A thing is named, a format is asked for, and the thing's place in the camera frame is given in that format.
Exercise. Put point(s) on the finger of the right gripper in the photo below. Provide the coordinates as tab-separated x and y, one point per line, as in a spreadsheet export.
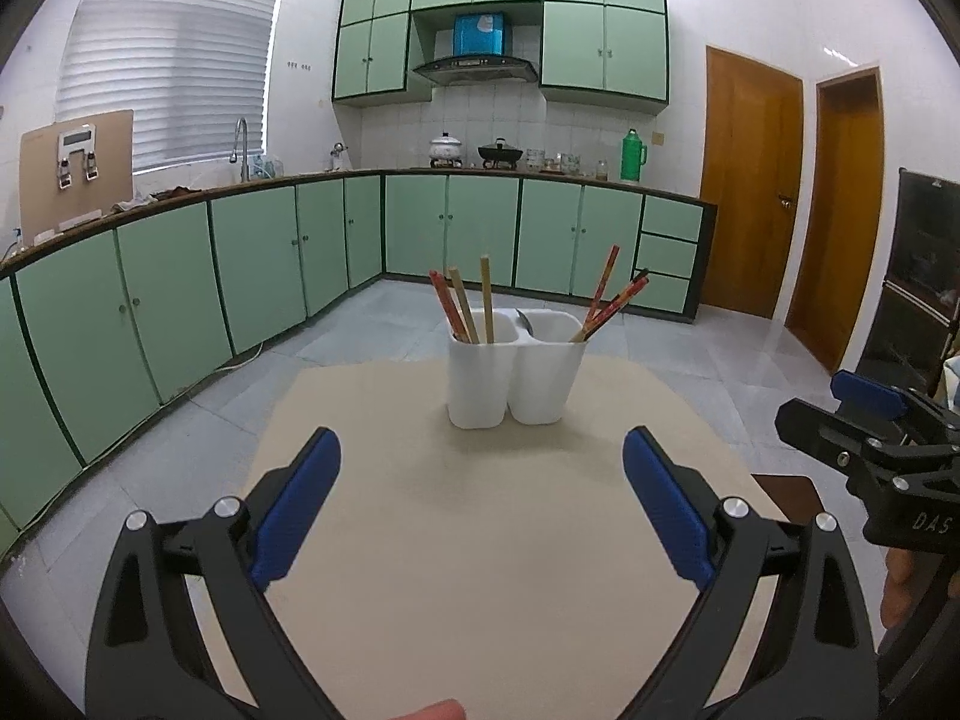
866	394

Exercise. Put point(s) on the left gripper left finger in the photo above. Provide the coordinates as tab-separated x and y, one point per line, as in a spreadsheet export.
146	653

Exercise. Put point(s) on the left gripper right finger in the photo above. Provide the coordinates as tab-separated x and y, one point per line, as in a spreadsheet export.
815	657

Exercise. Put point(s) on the wooden chopstick red end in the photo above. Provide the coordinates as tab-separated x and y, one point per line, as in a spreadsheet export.
595	304

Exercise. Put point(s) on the wooden chopstick red patterned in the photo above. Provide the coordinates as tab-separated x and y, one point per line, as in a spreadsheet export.
442	290

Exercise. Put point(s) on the green lower kitchen cabinets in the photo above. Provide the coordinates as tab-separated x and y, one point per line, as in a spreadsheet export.
101	328

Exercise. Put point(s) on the green kitchen cabinets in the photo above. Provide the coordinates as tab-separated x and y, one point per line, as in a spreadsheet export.
101	328
600	52

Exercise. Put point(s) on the green upper kitchen cabinets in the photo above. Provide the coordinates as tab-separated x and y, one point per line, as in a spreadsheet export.
600	52

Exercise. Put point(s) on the person right hand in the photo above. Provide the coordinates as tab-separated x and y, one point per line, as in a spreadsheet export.
898	594

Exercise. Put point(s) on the person left hand fingertip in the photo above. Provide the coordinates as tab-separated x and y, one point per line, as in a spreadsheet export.
447	709

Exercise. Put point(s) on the black appliance at right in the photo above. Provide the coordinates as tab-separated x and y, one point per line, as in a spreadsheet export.
916	323

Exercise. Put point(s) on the brown wooden chair seat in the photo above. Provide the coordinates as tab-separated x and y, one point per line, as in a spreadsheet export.
794	495

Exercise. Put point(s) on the brown wooden door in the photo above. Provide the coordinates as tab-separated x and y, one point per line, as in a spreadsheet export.
751	173
845	210

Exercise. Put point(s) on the green thermos jug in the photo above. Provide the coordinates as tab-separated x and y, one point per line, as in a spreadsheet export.
633	157

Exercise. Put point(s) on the white double utensil holder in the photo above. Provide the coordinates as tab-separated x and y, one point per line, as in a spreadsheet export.
527	378

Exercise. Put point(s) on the glass jars on counter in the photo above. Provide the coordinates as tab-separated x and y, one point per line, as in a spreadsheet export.
564	164

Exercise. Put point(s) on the black wok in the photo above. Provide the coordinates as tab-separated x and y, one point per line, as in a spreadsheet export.
500	155

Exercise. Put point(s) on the cardboard board with device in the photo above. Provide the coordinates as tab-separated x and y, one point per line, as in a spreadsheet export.
74	170

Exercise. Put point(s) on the chrome sink faucet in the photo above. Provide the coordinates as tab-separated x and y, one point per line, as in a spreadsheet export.
239	155

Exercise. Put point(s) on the white cooking pot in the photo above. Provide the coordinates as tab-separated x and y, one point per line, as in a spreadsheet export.
445	151

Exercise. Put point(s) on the black range hood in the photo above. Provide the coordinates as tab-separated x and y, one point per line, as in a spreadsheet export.
477	68

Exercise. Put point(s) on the blue box on hood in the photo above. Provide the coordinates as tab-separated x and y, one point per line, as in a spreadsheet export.
481	34

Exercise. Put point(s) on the white window blinds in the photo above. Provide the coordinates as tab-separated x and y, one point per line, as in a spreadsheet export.
194	74

